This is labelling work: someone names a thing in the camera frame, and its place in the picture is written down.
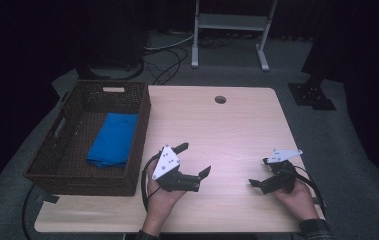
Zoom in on black cable under table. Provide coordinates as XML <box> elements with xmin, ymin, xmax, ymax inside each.
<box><xmin>21</xmin><ymin>184</ymin><xmax>37</xmax><ymax>240</ymax></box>

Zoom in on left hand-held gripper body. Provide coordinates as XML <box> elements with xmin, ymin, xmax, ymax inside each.
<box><xmin>151</xmin><ymin>143</ymin><xmax>202</xmax><ymax>194</ymax></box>

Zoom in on white floor cable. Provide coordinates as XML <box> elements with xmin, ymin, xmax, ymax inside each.
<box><xmin>143</xmin><ymin>33</ymin><xmax>195</xmax><ymax>52</ymax></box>

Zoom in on black floor cables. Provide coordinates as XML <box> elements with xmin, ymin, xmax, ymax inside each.
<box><xmin>141</xmin><ymin>34</ymin><xmax>232</xmax><ymax>86</ymax></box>

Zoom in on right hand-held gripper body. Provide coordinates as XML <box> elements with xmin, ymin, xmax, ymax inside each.
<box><xmin>261</xmin><ymin>148</ymin><xmax>304</xmax><ymax>196</ymax></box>

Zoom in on brown wicker basket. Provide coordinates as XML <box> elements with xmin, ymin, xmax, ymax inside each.
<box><xmin>23</xmin><ymin>79</ymin><xmax>152</xmax><ymax>197</ymax></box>

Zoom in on person's right hand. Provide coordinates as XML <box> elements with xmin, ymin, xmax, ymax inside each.
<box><xmin>271</xmin><ymin>179</ymin><xmax>320</xmax><ymax>222</ymax></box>

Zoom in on white metal stand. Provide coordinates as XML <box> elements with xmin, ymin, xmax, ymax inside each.
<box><xmin>191</xmin><ymin>0</ymin><xmax>279</xmax><ymax>72</ymax></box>

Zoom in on black tape piece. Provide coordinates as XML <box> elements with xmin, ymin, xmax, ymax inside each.
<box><xmin>36</xmin><ymin>193</ymin><xmax>61</xmax><ymax>205</ymax></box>

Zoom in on person's left hand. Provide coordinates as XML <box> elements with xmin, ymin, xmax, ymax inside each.
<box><xmin>141</xmin><ymin>159</ymin><xmax>187</xmax><ymax>237</ymax></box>

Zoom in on black stand base plate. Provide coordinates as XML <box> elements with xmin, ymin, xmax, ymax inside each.
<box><xmin>287</xmin><ymin>82</ymin><xmax>338</xmax><ymax>112</ymax></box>

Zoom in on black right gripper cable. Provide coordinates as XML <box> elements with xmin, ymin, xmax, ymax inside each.
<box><xmin>293</xmin><ymin>164</ymin><xmax>327</xmax><ymax>214</ymax></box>

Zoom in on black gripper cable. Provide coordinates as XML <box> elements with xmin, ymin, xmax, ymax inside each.
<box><xmin>140</xmin><ymin>153</ymin><xmax>163</xmax><ymax>212</ymax></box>
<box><xmin>293</xmin><ymin>164</ymin><xmax>327</xmax><ymax>214</ymax></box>

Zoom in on blue t-shirt with white print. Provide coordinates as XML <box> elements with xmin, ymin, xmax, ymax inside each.
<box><xmin>85</xmin><ymin>112</ymin><xmax>139</xmax><ymax>169</ymax></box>

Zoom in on dark round stand base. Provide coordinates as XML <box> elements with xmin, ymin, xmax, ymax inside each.
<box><xmin>76</xmin><ymin>58</ymin><xmax>147</xmax><ymax>81</ymax></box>

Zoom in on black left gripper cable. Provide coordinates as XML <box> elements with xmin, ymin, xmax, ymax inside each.
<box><xmin>140</xmin><ymin>153</ymin><xmax>163</xmax><ymax>212</ymax></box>

